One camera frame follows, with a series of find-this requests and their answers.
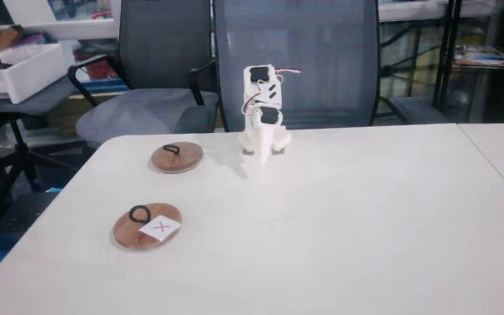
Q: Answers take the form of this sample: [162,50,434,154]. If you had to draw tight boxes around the office chair with grey seat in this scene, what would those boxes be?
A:
[66,0,221,148]

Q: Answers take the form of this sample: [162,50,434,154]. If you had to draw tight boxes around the stack of magazines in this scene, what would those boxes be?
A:
[452,43,504,71]

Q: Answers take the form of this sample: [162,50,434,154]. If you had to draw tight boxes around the wooden lid with red cross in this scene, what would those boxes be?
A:
[111,202,183,253]

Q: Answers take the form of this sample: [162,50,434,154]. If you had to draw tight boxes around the black chair holding box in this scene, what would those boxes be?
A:
[0,56,92,220]

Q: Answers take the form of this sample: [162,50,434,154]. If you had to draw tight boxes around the plain wooden lid black loop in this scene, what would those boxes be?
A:
[150,141,204,174]

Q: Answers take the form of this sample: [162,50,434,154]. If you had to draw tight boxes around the black metal shelf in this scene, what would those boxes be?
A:
[378,0,504,124]

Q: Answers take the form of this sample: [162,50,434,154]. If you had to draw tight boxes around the office chair with mesh back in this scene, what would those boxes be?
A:
[212,0,382,133]

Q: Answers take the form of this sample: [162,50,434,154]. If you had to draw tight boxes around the white box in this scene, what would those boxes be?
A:
[0,42,70,105]

